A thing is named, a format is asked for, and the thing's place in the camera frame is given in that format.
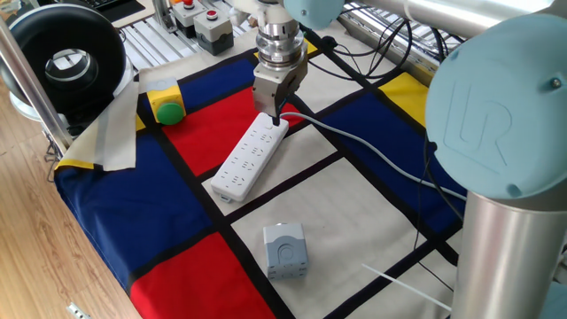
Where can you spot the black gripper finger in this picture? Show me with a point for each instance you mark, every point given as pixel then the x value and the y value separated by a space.
pixel 277 117

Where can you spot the metal Schunk gripper body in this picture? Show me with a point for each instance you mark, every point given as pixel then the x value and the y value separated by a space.
pixel 270 91

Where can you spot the white power strip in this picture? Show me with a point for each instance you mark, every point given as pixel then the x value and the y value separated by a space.
pixel 248 164

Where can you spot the silver grey UR5 robot arm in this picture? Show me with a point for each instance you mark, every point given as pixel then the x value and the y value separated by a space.
pixel 496 115

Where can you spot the grey box with red button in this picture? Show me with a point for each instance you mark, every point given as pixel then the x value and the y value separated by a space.
pixel 215 35
pixel 188 20

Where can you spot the yellow box big green button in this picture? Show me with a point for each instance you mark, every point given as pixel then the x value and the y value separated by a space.
pixel 164 99

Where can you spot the grey box with green button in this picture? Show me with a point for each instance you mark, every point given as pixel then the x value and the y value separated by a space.
pixel 285 252

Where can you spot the colour block tablecloth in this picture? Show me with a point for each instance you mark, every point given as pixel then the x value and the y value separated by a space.
pixel 354 212

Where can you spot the black keyboard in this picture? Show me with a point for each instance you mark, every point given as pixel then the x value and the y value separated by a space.
pixel 119 9

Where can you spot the white zip tie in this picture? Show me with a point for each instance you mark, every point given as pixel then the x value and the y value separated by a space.
pixel 398 283

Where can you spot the aluminium slotted table frame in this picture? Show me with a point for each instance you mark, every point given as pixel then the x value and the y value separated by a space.
pixel 146 44

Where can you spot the aluminium post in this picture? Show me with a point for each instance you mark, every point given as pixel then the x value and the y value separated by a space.
pixel 35 102

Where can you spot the small metal bracket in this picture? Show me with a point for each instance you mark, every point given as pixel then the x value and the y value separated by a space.
pixel 79 311

